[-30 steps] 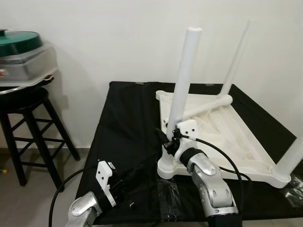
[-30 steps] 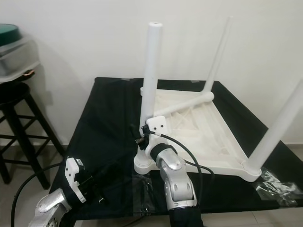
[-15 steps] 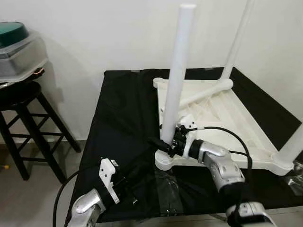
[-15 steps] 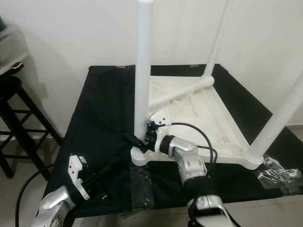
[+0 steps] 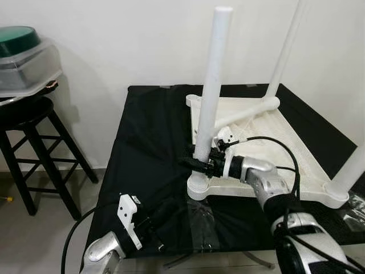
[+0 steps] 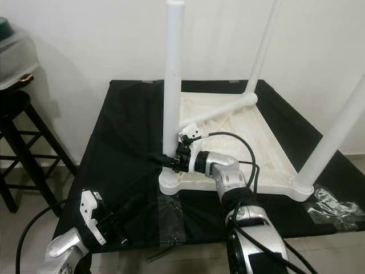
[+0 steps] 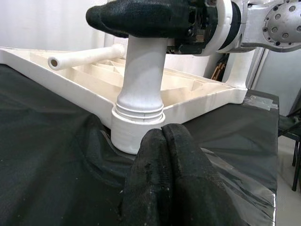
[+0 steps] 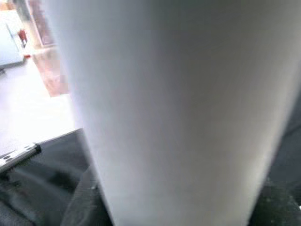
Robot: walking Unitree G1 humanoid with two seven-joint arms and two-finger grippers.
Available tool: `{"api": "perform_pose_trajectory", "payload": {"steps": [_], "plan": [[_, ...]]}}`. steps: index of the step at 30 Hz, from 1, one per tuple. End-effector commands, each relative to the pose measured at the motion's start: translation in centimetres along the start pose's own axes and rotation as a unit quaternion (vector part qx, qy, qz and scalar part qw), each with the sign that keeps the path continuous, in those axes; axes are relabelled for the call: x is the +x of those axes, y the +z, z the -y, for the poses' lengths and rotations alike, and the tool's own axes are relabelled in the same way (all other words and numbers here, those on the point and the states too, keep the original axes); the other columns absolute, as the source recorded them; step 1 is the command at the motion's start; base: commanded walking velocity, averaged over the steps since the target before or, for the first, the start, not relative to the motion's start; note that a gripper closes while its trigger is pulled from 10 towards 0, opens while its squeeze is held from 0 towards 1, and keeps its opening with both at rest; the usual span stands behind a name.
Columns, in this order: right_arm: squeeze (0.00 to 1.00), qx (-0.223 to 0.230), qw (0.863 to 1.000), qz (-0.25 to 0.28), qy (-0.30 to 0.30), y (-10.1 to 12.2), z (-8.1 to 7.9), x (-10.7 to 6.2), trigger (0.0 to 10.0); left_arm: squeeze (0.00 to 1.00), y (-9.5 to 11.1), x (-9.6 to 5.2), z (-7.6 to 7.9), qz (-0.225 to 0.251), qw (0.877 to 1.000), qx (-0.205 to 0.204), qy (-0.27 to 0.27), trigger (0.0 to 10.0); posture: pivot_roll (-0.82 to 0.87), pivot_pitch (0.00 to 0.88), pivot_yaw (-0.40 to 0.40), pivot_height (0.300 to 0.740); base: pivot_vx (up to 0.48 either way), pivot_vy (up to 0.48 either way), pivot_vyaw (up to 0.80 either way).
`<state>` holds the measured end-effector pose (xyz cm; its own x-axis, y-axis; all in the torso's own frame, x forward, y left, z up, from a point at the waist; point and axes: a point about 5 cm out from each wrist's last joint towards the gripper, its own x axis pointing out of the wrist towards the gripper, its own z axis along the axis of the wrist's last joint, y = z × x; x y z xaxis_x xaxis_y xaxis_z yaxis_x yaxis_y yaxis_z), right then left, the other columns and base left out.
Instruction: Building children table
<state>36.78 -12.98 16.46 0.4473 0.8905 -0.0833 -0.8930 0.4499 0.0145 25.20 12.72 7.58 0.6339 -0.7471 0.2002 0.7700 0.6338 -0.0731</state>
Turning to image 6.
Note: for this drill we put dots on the clear tape patch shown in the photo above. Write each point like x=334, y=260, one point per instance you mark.
x=333, y=205

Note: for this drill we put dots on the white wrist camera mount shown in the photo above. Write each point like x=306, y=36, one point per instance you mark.
x=191, y=134
x=91, y=214

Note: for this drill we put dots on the green pot lid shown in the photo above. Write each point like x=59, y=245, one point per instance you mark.
x=4, y=28

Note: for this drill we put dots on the black round stool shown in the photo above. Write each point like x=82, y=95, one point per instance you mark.
x=14, y=105

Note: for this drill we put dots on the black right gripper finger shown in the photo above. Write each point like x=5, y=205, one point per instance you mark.
x=162, y=160

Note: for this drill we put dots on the white plastic table top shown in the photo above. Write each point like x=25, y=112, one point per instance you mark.
x=256, y=142

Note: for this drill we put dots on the grey metal table leg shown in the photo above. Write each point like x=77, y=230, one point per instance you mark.
x=162, y=254

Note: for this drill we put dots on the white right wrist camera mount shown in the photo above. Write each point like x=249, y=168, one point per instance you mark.
x=191, y=134

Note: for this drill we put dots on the clear plastic storage box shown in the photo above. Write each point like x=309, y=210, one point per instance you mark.
x=14, y=57

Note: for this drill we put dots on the clear plastic bag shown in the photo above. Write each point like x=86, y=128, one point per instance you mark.
x=171, y=220

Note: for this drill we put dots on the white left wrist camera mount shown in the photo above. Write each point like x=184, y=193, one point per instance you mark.
x=91, y=214

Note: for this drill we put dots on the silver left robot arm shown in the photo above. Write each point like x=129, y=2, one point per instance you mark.
x=68, y=251

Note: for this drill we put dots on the black tablecloth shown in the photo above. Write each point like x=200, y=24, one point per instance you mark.
x=125, y=142

